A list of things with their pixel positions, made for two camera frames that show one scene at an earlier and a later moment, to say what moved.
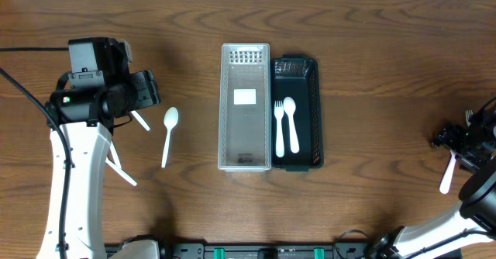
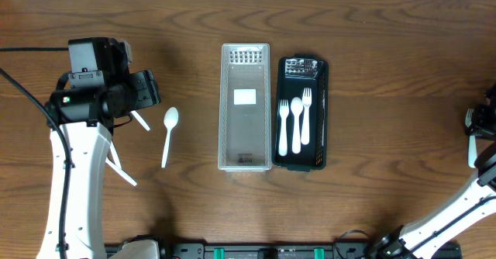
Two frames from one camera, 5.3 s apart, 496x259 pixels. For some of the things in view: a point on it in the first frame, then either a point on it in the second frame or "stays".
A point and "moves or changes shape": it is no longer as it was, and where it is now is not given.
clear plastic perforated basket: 245,108 stays
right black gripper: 450,143 to 479,120
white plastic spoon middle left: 115,155 stays
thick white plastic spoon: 290,106 moves or changes shape
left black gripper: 146,89 stays
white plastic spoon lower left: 119,170 stays
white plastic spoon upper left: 140,120 stays
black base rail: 258,250 stays
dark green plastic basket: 297,142 moves or changes shape
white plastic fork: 446,181 to 306,100
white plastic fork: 280,145 moves or changes shape
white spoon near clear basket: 170,120 stays
